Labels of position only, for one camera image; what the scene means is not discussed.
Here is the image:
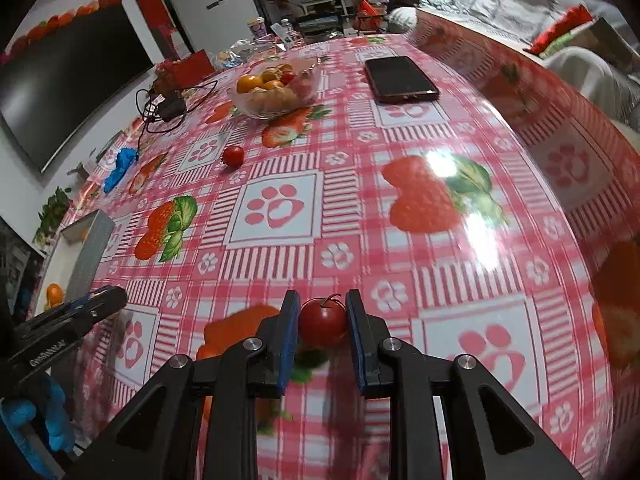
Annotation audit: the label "green potted plant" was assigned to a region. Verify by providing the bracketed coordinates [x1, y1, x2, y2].
[34, 187, 74, 249]

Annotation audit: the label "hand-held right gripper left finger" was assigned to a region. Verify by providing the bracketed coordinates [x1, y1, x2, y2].
[67, 289, 302, 480]

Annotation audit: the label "blue crumpled glove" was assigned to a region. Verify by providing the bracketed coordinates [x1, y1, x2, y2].
[103, 147, 141, 194]

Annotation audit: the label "red frilled cushion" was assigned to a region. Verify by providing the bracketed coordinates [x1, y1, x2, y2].
[525, 5, 594, 57]

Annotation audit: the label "white shallow tray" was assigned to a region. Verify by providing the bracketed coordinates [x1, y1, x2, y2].
[47, 210, 116, 313]

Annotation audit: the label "red gift box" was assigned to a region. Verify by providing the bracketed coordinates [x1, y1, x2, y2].
[155, 50, 216, 92]

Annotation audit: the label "open cardboard box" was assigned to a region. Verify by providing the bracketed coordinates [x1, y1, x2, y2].
[545, 17, 637, 72]

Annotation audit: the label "dark glass cabinet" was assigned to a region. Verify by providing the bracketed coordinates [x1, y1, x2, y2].
[0, 220, 47, 323]

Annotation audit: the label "red door decoration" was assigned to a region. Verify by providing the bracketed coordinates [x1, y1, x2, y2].
[137, 0, 167, 37]

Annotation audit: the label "pile of mandarin oranges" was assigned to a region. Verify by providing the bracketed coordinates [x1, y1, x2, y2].
[236, 63, 317, 113]

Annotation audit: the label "black charger with cables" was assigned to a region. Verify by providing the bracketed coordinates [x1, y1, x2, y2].
[136, 82, 219, 134]

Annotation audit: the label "smartphone in red case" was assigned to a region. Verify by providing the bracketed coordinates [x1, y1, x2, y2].
[364, 56, 441, 105]

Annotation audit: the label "black flat television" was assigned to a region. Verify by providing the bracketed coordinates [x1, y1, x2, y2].
[0, 2, 155, 175]

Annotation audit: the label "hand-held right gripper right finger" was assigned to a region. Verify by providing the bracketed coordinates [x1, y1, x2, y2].
[345, 289, 583, 480]

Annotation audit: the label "row of orange red ornaments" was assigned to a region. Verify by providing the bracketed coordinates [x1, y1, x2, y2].
[2, 0, 122, 56]

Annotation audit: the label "person's left hand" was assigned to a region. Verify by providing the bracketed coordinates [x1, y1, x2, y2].
[0, 374, 77, 480]

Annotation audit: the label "white desk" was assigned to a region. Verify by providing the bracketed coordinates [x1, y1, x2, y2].
[300, 0, 349, 17]

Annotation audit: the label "clear plastic snack bags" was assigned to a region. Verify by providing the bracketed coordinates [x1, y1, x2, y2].
[212, 40, 261, 69]

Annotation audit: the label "clear glass bowl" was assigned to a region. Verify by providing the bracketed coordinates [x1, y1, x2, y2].
[229, 57, 323, 120]

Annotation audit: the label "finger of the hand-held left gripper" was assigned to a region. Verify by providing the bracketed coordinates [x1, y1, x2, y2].
[10, 286, 128, 373]

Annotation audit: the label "power adapter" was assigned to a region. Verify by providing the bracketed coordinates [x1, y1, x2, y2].
[157, 96, 187, 121]

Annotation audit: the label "grey striped blanket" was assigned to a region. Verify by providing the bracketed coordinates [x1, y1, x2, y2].
[420, 0, 640, 47]

